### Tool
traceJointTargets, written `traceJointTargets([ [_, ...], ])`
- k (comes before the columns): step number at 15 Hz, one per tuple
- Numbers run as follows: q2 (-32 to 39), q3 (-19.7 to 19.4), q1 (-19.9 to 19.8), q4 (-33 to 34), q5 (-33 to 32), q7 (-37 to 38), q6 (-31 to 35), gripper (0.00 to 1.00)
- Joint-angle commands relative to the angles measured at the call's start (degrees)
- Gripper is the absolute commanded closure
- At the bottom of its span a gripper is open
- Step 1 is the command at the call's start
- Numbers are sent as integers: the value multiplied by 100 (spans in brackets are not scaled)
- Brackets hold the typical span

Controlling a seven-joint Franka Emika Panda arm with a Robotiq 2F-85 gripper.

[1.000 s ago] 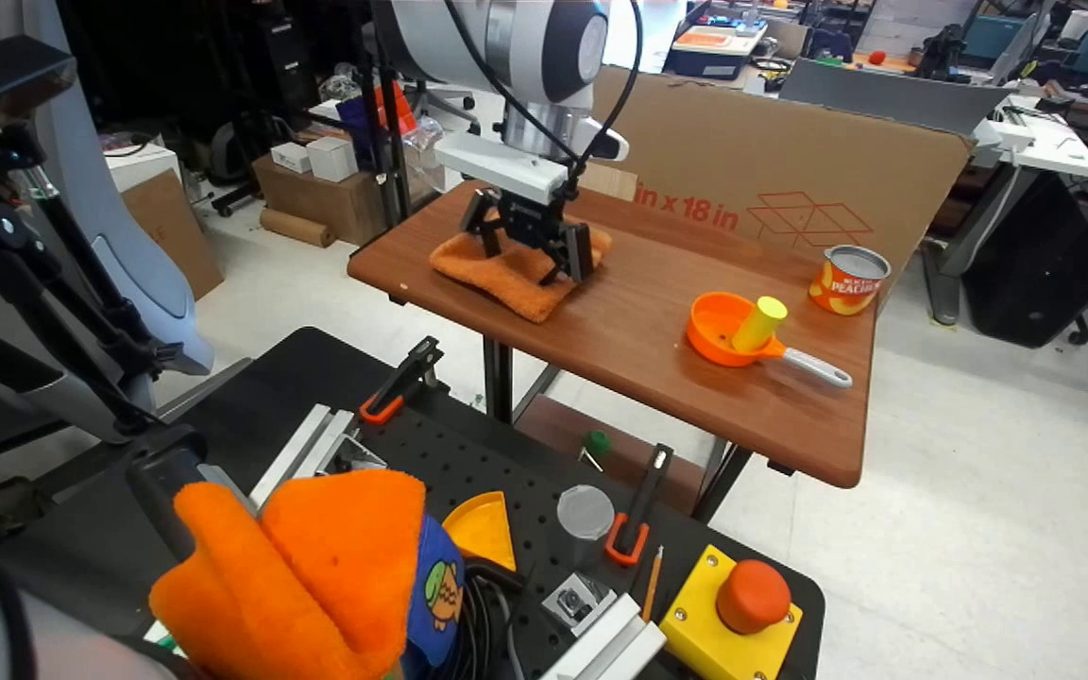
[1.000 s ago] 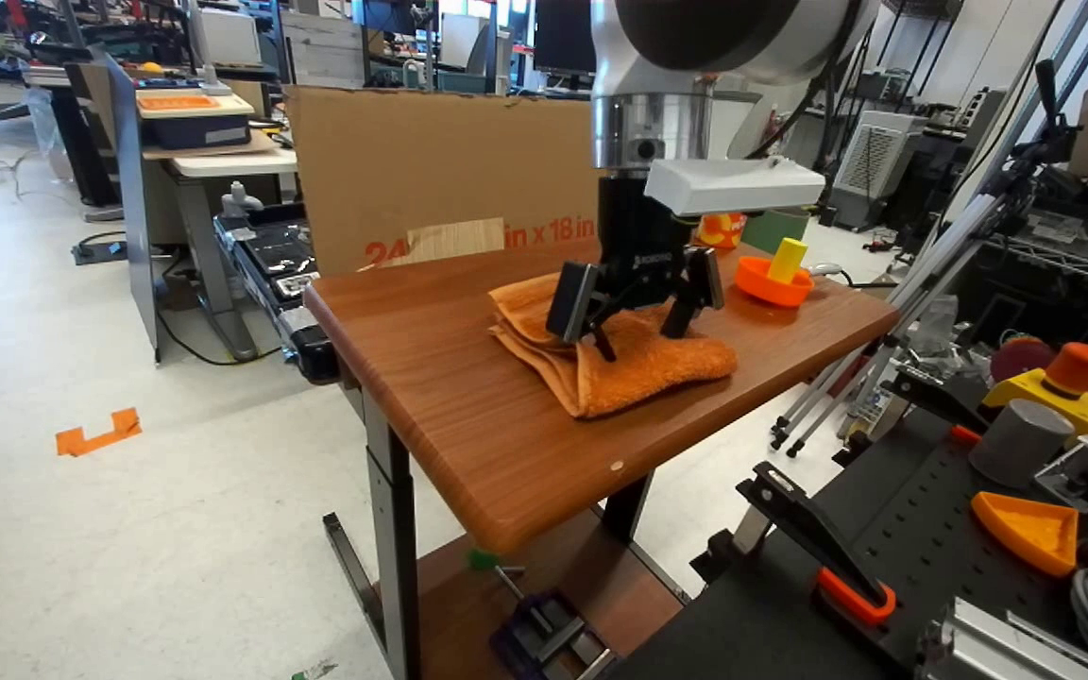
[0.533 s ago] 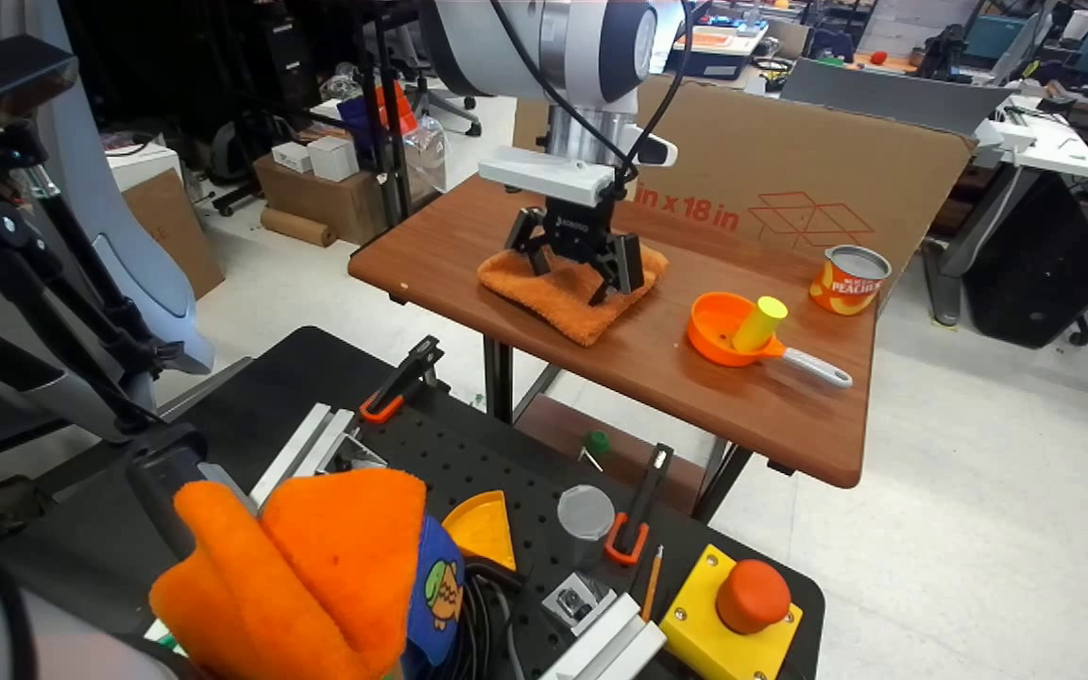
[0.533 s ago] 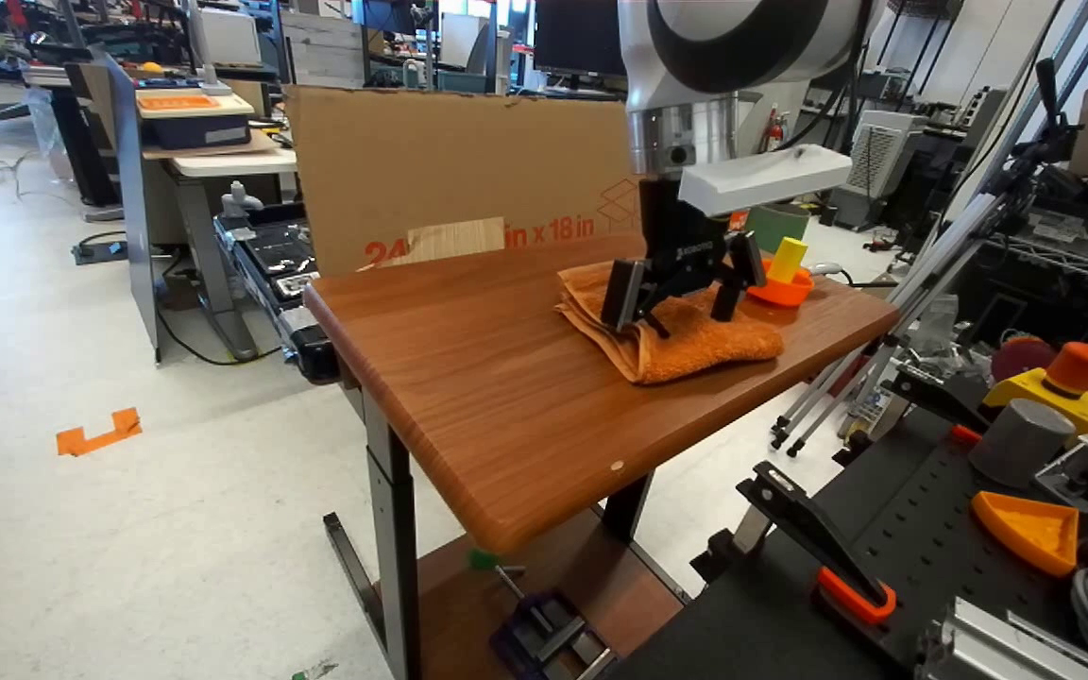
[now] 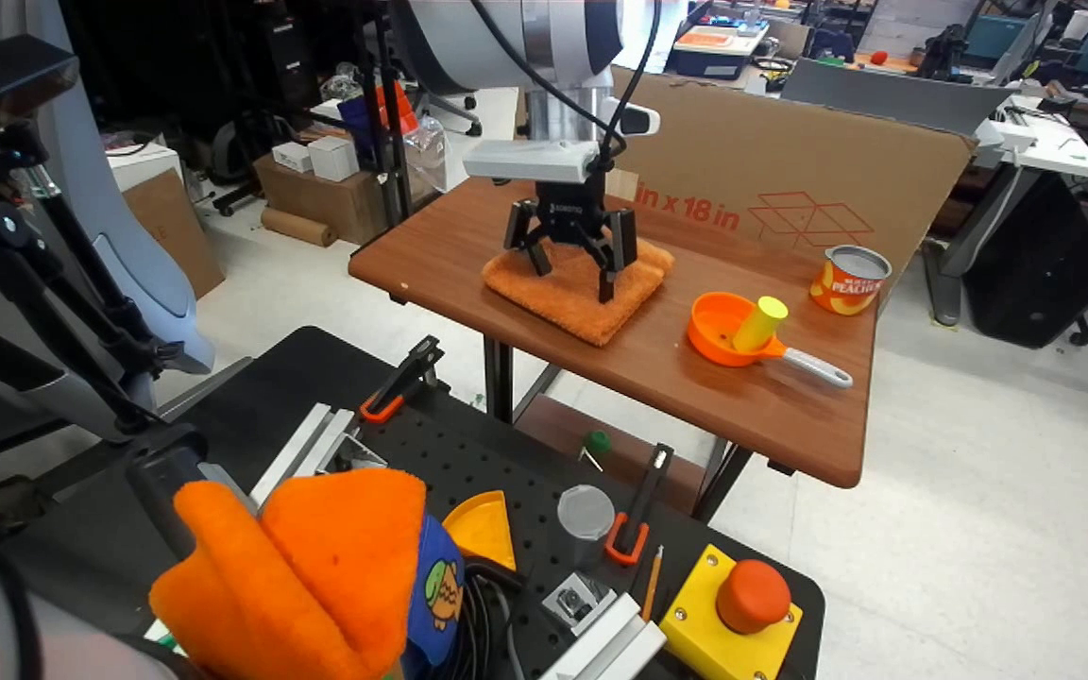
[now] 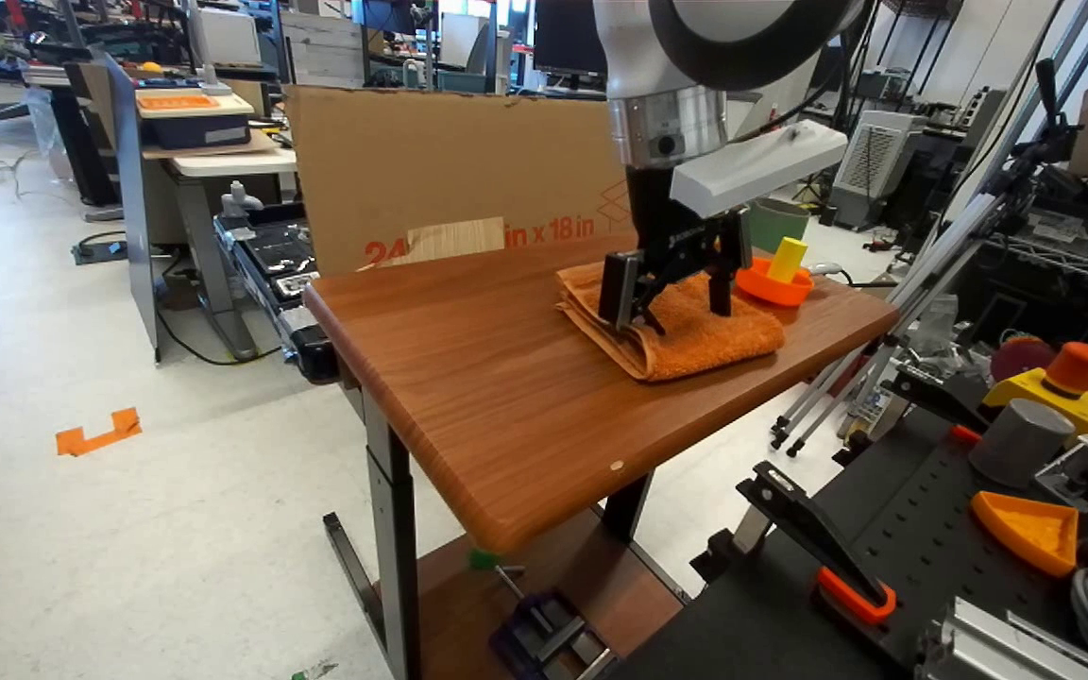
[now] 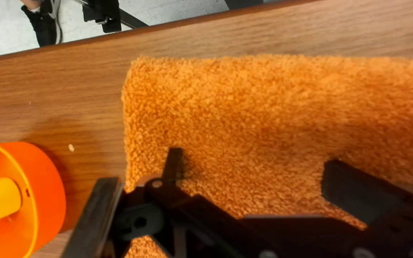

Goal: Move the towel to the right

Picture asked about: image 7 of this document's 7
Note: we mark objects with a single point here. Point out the orange and yellow toy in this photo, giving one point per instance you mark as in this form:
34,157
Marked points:
39,190

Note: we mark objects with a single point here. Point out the orange towel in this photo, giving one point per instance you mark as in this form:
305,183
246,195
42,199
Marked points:
273,123

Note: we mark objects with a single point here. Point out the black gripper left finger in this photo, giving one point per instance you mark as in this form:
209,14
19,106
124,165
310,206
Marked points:
187,219

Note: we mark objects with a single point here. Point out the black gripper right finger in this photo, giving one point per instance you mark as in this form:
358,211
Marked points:
388,215

